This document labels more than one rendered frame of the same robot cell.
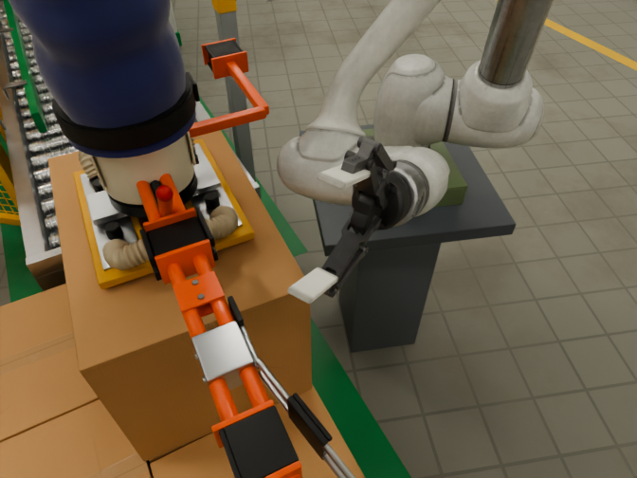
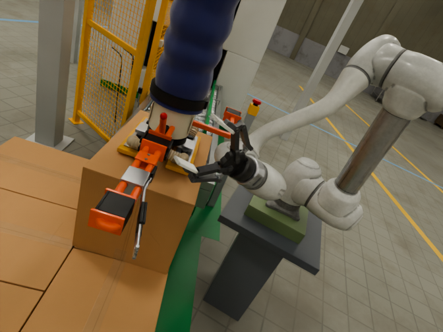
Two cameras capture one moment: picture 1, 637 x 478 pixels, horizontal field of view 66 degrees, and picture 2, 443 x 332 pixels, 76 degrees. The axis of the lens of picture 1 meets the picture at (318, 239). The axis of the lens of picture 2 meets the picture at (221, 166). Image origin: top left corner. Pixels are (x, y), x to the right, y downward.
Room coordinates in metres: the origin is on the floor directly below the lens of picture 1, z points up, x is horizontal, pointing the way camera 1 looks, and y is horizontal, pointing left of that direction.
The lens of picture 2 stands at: (-0.19, -0.25, 1.57)
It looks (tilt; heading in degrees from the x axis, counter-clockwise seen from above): 29 degrees down; 18
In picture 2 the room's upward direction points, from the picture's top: 24 degrees clockwise
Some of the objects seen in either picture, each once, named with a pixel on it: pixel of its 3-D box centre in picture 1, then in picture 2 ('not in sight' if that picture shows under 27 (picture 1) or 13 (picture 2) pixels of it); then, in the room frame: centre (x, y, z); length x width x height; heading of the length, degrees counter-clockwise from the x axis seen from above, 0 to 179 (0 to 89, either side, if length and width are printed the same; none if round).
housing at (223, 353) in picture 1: (224, 358); (134, 181); (0.33, 0.12, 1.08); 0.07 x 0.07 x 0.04; 26
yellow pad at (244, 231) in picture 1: (202, 184); (186, 147); (0.79, 0.24, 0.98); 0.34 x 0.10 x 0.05; 26
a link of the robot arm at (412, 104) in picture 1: (411, 101); (300, 180); (1.11, -0.24, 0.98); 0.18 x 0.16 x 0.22; 78
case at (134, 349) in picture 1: (181, 275); (151, 183); (0.74, 0.32, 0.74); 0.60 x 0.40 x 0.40; 25
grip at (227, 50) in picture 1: (225, 58); (232, 116); (1.13, 0.22, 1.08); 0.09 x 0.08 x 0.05; 116
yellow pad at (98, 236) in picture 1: (108, 211); (144, 132); (0.71, 0.41, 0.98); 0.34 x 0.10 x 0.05; 26
